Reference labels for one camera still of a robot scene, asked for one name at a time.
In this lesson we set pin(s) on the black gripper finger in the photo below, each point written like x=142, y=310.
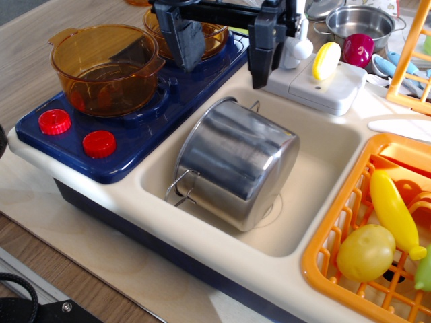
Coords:
x=184, y=37
x=267, y=37

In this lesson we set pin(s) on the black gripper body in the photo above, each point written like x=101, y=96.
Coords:
x=227, y=13

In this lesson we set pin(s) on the amber transparent pot rear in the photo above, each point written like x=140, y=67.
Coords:
x=215, y=36

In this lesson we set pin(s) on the amber transparent pot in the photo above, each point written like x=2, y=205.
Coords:
x=215, y=36
x=107, y=70

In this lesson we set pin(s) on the steel pot lid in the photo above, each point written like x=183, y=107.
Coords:
x=319, y=9

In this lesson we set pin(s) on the amber transparent pot front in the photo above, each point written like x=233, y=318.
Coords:
x=107, y=70

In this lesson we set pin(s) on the steel pot background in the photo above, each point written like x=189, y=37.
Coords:
x=345, y=21

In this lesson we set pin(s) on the steel pot in sink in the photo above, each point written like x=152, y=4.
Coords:
x=234, y=163

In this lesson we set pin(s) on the cream toy kitchen sink unit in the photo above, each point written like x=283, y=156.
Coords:
x=266, y=261

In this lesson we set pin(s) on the white toy faucet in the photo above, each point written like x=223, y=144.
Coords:
x=294, y=79

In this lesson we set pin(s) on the magenta plastic cup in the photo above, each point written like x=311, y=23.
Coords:
x=358, y=50

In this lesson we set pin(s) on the red stove knob right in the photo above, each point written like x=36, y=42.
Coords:
x=99, y=144

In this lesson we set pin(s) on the red stove knob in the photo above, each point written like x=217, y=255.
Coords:
x=54, y=122
x=99, y=144

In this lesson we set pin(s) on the blue toy stove top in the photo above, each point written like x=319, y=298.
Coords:
x=137, y=134

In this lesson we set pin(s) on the orange dish rack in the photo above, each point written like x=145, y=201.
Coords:
x=419, y=102

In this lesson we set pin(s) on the red stove knob left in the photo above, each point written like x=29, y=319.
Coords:
x=54, y=122

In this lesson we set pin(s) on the white plastic spatula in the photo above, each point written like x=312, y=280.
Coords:
x=410, y=128

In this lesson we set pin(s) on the yellow toy banana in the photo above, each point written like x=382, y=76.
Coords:
x=394, y=215

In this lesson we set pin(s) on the yellow toy potato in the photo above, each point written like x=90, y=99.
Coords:
x=366, y=254

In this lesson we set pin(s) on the orange dish basket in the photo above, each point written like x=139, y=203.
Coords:
x=390, y=298

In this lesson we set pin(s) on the green toy vegetable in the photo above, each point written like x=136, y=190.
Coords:
x=422, y=275

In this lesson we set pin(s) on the black metal bracket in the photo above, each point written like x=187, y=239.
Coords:
x=64, y=311

